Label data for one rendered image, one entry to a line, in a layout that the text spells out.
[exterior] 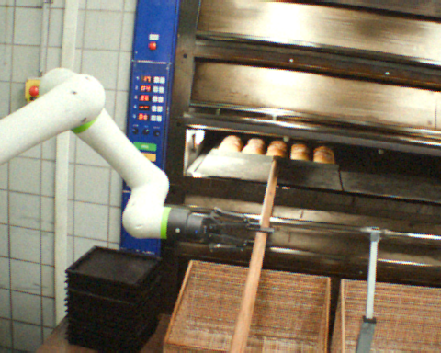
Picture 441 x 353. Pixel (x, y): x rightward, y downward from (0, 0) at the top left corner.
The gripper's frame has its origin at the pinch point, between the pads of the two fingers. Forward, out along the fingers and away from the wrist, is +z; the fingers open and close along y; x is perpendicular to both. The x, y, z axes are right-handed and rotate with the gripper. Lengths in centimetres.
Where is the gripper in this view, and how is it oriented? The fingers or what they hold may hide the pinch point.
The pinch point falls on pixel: (260, 235)
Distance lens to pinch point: 182.0
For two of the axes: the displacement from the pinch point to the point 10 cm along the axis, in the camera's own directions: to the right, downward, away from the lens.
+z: 9.9, 1.2, -1.0
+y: -0.9, 9.6, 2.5
